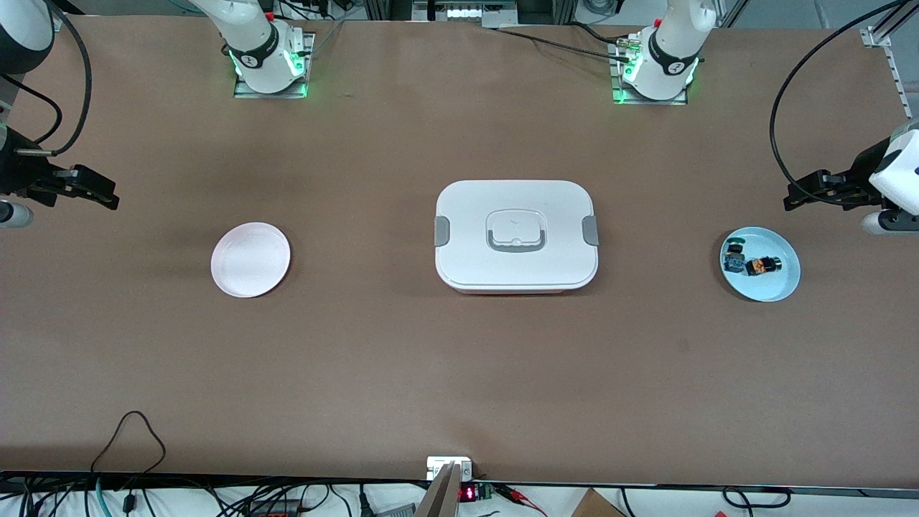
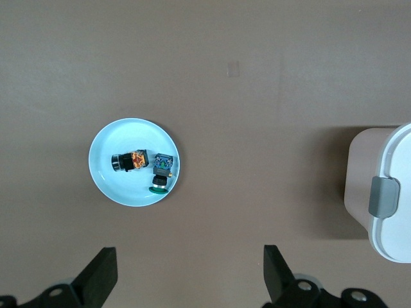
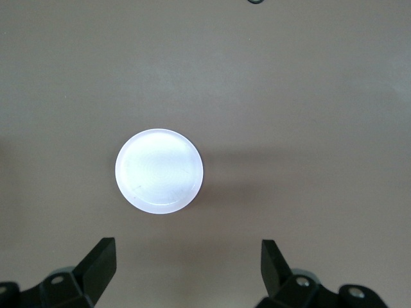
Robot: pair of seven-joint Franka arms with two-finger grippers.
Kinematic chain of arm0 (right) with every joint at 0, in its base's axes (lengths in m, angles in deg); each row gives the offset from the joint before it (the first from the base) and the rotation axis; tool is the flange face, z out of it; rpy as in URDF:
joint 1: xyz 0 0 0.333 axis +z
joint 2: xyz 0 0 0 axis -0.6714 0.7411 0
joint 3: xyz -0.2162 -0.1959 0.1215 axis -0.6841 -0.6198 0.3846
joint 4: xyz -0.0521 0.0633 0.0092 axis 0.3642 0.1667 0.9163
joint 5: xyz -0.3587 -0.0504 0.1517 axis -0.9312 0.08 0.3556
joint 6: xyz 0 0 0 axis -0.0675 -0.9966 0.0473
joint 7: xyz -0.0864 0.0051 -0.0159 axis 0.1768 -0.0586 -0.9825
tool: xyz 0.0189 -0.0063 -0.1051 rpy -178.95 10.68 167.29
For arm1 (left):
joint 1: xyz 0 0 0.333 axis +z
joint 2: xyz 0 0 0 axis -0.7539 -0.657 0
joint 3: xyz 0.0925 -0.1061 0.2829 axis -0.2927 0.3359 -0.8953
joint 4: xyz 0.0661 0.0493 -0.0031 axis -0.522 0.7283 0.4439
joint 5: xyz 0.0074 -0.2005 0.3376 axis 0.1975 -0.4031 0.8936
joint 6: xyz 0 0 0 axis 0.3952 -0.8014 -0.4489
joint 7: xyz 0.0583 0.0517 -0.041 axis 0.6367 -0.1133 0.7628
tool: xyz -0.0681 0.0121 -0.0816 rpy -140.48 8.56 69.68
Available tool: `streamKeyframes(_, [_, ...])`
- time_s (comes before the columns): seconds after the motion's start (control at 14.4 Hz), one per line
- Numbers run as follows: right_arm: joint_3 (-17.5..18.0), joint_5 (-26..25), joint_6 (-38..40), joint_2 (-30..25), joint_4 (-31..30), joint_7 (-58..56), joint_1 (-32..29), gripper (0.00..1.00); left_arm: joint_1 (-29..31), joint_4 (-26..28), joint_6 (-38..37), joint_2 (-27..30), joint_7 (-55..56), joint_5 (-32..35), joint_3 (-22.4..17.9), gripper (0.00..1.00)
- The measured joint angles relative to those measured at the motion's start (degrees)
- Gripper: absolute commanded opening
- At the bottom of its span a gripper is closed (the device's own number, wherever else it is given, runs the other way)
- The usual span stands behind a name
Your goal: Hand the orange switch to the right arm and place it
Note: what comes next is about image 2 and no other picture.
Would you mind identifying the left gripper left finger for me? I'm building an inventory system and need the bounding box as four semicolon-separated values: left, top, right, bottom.
0;246;118;308

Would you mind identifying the light blue plate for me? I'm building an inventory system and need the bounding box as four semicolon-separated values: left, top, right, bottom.
88;117;181;207

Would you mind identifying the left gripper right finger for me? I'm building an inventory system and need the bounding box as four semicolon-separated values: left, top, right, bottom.
263;244;386;308

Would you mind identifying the white lidded lunch box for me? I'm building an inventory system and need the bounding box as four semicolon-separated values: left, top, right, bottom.
344;121;411;264

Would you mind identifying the clear tape piece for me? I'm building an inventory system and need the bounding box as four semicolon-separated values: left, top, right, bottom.
226;60;241;78

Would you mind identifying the small blue black part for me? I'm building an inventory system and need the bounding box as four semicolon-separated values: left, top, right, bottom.
149;153;175;195

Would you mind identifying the orange push button switch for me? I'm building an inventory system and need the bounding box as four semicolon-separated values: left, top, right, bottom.
111;149;148;173

